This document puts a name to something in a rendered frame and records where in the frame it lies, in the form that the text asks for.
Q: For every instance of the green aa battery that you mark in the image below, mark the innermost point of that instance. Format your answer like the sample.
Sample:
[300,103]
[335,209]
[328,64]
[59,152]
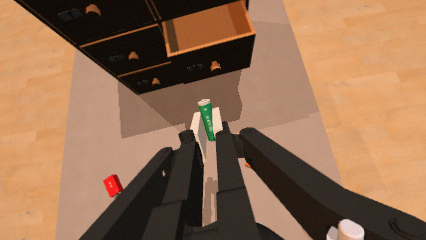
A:
[205,108]

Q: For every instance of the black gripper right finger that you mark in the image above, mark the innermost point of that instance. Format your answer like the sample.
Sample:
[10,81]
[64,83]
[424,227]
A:
[323,208]

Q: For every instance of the dark brown drawer front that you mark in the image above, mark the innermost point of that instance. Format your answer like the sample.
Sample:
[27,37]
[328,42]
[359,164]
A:
[70,16]
[167,8]
[207,26]
[141,80]
[119,53]

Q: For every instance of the red nine-volt battery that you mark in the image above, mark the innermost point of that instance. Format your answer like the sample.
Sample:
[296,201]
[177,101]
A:
[113,185]

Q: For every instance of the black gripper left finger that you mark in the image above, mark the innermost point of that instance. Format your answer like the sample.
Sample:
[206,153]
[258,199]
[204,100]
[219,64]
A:
[133,214]

